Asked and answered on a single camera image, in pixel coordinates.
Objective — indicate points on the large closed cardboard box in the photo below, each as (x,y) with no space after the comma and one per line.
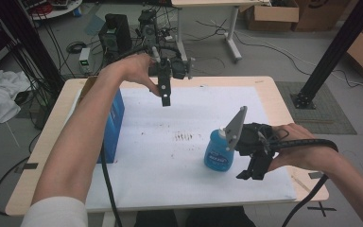
(321,14)

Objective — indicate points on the black computer tower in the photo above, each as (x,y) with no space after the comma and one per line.
(119,31)

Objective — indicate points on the person's left hand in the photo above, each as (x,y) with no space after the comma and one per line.
(135,71)

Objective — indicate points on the grey computer tower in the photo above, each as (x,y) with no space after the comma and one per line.
(148,25)

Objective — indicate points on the person's black trousers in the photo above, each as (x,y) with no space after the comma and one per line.
(201,218)

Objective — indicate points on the white cloth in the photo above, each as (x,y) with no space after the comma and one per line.
(0,94)

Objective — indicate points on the white sleeve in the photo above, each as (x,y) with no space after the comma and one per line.
(56,213)

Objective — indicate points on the blue cardboard box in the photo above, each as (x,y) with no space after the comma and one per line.
(115,126)

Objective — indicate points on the black metal post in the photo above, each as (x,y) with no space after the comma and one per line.
(337,53)

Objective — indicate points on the person's right hand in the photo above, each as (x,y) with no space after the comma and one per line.
(299,151)

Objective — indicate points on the white desk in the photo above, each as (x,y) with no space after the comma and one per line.
(214,3)

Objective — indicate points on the dark floor mat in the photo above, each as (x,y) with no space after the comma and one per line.
(327,116)

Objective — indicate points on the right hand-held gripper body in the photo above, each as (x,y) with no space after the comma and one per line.
(252,138)

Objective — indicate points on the small white power supply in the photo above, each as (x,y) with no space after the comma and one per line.
(84,60)

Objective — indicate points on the blue plastic bottle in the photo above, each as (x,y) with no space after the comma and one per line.
(216,154)

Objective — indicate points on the round white table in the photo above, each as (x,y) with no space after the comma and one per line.
(60,11)

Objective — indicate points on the grey tape strip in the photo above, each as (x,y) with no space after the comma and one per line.
(315,175)
(26,166)

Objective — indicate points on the small open cardboard box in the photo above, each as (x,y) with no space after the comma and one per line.
(274,15)

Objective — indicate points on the white paper sheet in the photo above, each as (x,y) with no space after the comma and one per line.
(170,176)

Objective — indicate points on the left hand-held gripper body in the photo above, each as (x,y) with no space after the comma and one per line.
(179,67)

